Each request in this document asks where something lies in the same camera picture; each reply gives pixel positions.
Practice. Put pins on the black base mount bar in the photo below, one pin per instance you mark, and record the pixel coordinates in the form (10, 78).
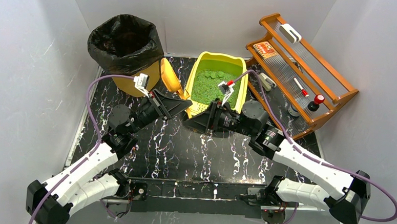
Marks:
(201, 197)

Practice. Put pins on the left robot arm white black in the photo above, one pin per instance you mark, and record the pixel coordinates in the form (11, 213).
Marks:
(57, 198)

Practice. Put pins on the grey white stapler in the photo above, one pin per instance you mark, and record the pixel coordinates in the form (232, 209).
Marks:
(266, 82)

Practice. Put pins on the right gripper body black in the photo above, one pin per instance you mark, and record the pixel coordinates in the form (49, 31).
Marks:
(212, 116)

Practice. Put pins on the orange card packet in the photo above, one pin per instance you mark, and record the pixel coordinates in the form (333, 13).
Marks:
(265, 49)

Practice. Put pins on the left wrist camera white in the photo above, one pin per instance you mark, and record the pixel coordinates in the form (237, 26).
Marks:
(141, 82)

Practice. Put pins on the black trash bag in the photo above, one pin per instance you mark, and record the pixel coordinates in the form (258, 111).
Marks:
(125, 45)

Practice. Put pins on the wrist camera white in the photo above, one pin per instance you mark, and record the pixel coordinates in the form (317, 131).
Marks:
(141, 82)
(227, 89)

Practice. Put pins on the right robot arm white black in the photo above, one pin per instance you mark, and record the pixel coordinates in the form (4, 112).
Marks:
(344, 195)

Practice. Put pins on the red capped marker on shelf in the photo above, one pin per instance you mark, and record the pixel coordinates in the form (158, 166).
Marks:
(302, 89)

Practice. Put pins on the green cat litter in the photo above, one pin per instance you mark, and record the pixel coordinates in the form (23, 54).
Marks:
(205, 86)

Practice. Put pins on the wooden shelf rack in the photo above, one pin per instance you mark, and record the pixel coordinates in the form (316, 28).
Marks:
(316, 75)

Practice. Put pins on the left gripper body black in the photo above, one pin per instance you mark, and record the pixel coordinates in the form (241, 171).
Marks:
(159, 105)

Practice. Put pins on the small blue white jar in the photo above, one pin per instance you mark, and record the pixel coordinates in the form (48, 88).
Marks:
(293, 111)

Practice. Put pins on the yellow litter box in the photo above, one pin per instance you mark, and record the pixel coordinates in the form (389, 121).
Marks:
(219, 62)

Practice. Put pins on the red black stamp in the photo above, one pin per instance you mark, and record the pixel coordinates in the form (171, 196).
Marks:
(317, 101)

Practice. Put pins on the orange litter scoop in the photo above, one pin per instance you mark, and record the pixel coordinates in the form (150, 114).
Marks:
(170, 80)

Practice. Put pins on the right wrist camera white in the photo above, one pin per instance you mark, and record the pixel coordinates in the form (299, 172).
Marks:
(227, 89)

